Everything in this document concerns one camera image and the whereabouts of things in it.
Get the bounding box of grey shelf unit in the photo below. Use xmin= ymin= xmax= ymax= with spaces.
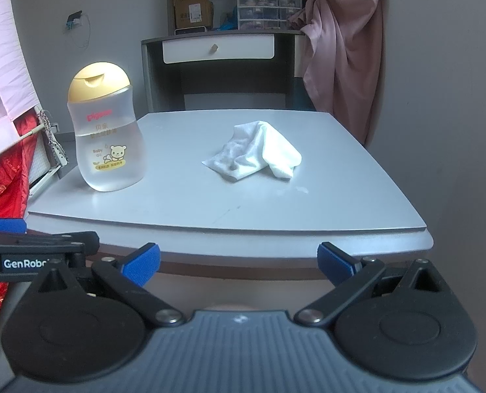
xmin=167 ymin=0 xmax=313 ymax=34

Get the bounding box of white cloth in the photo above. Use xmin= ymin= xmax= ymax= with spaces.
xmin=201 ymin=121 xmax=303 ymax=182

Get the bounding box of wall charger with cable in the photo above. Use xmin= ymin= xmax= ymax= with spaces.
xmin=65 ymin=10 xmax=92 ymax=50

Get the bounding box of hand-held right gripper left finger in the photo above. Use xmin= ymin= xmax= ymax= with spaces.
xmin=32 ymin=242 xmax=186 ymax=328

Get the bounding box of white framed panel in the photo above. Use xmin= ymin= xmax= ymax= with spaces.
xmin=28 ymin=121 xmax=69 ymax=197

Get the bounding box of cardboard box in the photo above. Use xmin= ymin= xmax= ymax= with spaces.
xmin=173 ymin=0 xmax=214 ymax=29

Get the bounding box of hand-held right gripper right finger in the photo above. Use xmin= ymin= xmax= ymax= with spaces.
xmin=293 ymin=242 xmax=454 ymax=328

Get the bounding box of red patterned cloth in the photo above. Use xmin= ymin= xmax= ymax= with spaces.
xmin=0 ymin=112 xmax=39 ymax=320

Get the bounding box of pink curtain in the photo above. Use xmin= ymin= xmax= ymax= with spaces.
xmin=288 ymin=0 xmax=395 ymax=146

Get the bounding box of clear plastic drawer organizer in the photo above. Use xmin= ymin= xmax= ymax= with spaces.
xmin=237 ymin=0 xmax=303 ymax=31

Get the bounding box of clear bottle with yellow cap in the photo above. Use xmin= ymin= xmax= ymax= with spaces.
xmin=67 ymin=61 xmax=146 ymax=192

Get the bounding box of grey desk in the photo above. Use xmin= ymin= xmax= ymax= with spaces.
xmin=140 ymin=28 xmax=309 ymax=113

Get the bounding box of white desk drawer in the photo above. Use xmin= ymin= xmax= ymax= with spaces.
xmin=162 ymin=35 xmax=275 ymax=65

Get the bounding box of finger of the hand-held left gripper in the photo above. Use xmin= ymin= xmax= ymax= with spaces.
xmin=0 ymin=218 xmax=28 ymax=235
xmin=0 ymin=231 xmax=101 ymax=255

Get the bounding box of blue plastic bag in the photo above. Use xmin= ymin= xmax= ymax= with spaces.
xmin=218 ymin=6 xmax=239 ymax=31

